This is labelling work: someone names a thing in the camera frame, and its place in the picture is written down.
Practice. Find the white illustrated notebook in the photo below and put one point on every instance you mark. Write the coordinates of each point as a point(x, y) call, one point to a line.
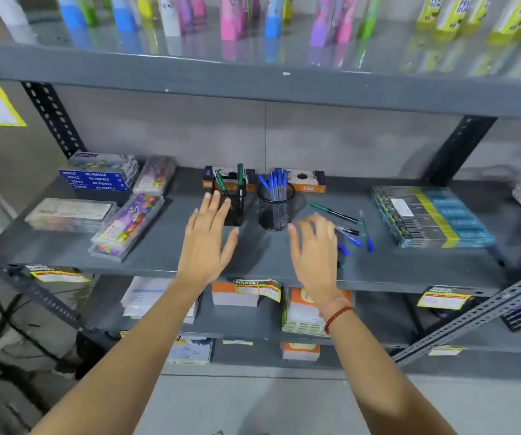
point(190, 349)

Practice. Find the person's right forearm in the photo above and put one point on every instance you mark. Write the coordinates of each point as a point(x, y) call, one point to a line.
point(378, 380)

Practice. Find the square black mesh pen holder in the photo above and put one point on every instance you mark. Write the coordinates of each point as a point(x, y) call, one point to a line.
point(233, 212)

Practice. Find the person's left thumb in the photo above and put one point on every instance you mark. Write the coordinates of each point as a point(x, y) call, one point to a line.
point(232, 244)

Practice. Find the row of colourful bottles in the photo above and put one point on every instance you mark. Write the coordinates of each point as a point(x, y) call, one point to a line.
point(233, 18)

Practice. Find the stack of white paper packs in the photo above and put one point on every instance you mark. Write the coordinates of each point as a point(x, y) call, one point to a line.
point(147, 296)

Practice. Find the person's left middle finger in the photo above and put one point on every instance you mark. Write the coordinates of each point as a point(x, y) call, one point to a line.
point(215, 206)

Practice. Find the yellow shelf price label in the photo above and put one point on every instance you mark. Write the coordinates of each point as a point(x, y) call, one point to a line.
point(258, 287)
point(446, 351)
point(56, 274)
point(444, 298)

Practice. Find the person's left forearm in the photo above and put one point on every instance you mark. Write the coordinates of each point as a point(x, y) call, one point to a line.
point(129, 357)

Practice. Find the white and orange notepad stack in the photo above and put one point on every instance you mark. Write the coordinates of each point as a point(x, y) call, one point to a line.
point(233, 296)

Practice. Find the row of yellow boxes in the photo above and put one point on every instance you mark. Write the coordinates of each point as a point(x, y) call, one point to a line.
point(509, 18)

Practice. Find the orange and black box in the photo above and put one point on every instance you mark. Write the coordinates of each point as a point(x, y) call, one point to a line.
point(229, 173)
point(303, 180)

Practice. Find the person's left hand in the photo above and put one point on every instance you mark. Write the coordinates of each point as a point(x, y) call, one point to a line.
point(206, 253)

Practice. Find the clear case of sketch pens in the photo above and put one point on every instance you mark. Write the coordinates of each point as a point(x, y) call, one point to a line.
point(70, 215)

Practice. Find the orange and green notepad stack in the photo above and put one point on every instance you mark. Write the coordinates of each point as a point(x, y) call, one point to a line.
point(303, 314)

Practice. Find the black and green pen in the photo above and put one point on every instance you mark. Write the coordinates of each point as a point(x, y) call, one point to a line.
point(347, 231)

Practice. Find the blue pen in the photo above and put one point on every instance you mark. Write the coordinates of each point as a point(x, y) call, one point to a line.
point(367, 231)
point(343, 249)
point(353, 240)

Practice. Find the person's right hand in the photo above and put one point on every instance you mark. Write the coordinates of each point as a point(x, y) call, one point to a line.
point(317, 267)

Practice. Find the person's right thumb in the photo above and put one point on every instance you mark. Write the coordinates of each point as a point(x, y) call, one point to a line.
point(294, 240)

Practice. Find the clear purple marker case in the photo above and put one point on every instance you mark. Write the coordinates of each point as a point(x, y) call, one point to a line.
point(127, 225)

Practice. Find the person's left little finger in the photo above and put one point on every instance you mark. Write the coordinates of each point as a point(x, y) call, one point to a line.
point(190, 224)

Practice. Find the grey metal shelving rack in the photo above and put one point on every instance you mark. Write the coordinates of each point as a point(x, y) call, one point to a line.
point(242, 81)

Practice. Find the stack of teal yellow boxes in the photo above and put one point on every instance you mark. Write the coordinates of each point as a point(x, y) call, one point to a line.
point(432, 217)

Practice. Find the small clear crayon pack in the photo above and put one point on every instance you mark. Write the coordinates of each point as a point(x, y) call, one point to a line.
point(154, 175)

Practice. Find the round black mesh pen holder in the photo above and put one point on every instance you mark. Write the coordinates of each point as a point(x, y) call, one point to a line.
point(275, 212)

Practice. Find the bunch of blue pens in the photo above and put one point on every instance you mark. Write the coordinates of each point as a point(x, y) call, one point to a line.
point(276, 183)

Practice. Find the blue oil pastel box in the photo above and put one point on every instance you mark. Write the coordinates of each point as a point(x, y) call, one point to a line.
point(102, 188)
point(100, 182)
point(100, 175)
point(104, 161)

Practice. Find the small orange white notepad stack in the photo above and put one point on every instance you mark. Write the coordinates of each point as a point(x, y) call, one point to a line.
point(301, 352)

